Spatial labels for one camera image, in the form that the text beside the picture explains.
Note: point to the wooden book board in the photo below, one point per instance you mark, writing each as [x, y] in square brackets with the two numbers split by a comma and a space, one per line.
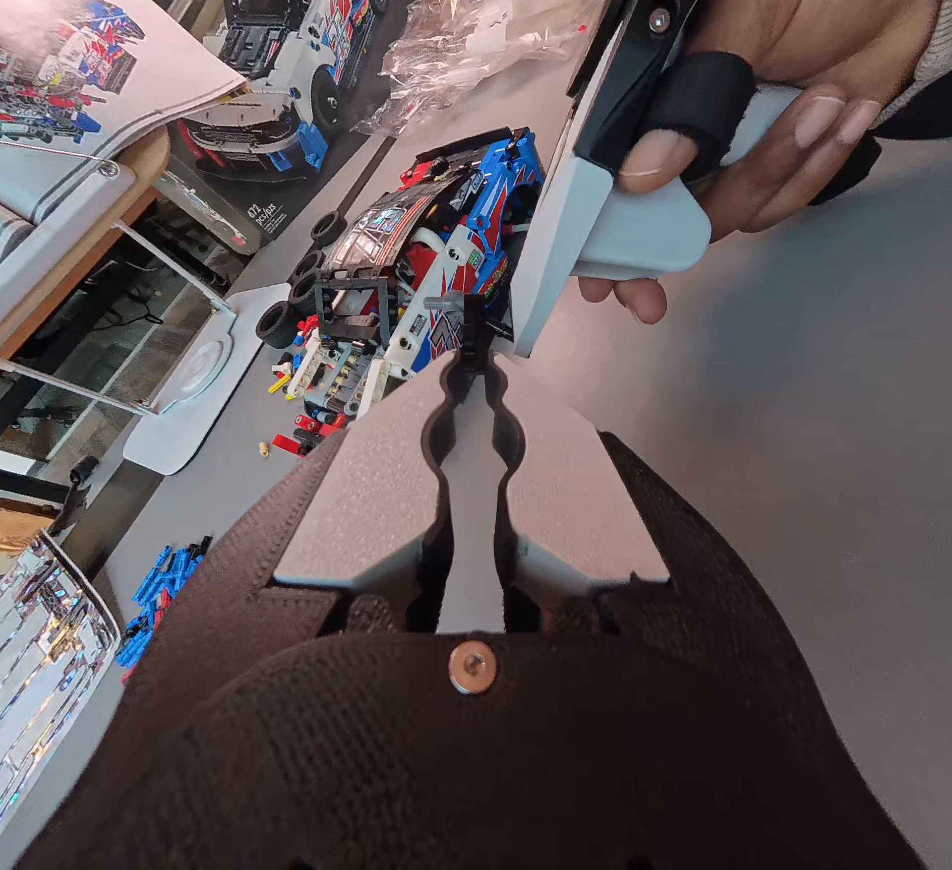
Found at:
[141, 178]

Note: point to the pile of blue pins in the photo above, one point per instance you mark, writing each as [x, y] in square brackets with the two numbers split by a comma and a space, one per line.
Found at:
[160, 587]

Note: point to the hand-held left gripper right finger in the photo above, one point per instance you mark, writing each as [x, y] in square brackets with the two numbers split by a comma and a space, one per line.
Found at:
[587, 513]

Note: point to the white monitor stand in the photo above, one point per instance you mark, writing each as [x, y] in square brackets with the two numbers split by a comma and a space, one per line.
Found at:
[208, 364]

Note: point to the black product box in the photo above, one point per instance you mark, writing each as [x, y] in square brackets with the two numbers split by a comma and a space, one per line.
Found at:
[260, 66]

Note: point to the black rubber tyre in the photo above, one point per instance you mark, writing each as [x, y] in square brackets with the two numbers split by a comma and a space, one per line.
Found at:
[301, 290]
[309, 266]
[327, 226]
[271, 327]

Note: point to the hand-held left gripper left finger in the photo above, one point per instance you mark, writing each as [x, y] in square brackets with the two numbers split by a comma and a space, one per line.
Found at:
[357, 513]

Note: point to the person's right hand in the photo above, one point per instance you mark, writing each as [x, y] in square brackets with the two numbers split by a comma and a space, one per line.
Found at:
[818, 7]

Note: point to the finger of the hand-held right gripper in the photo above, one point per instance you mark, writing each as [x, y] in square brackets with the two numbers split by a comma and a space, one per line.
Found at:
[558, 252]

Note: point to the black thin frame piece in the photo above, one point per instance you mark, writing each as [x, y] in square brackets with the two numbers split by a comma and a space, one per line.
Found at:
[476, 334]

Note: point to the holographic sticker sheet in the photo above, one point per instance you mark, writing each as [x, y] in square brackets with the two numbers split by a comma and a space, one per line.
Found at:
[44, 662]

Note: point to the toy race car model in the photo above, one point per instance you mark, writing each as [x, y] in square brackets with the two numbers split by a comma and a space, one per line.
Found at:
[446, 252]

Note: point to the instruction booklet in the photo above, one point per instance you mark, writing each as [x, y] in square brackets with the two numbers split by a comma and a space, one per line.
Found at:
[74, 66]

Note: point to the grey desk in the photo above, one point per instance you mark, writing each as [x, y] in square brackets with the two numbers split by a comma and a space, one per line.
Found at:
[744, 438]

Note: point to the clear plastic bag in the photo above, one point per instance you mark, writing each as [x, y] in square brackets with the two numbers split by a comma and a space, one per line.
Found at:
[506, 29]

